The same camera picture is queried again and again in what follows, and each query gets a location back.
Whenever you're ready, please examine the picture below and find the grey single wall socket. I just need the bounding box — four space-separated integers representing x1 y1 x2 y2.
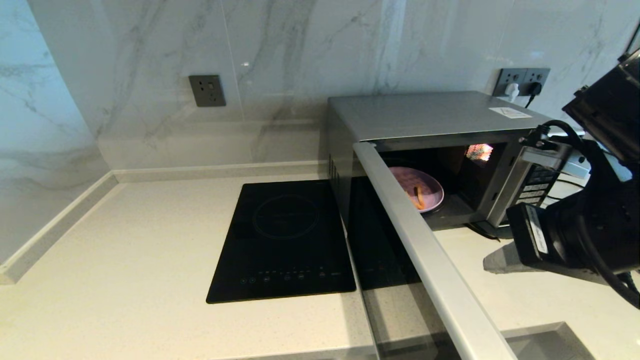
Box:
188 74 227 108

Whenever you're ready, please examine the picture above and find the white paper sheet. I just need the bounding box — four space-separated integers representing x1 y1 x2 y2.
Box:
488 106 533 120

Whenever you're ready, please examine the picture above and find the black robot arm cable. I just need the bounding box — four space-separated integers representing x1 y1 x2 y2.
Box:
532 120 640 310

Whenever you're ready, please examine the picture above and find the purple plate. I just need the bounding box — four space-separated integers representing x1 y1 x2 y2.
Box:
389 166 445 215

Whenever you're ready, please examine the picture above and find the black induction cooktop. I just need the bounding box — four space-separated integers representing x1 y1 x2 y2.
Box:
206 180 357 304

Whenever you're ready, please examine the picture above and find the dark blue rubber mat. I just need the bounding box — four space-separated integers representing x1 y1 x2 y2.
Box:
466 221 513 242

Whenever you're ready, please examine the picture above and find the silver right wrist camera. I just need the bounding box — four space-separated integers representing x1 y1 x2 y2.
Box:
519 134 592 181

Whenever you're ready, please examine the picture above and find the grey double wall socket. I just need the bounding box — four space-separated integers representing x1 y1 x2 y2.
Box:
492 67 551 98

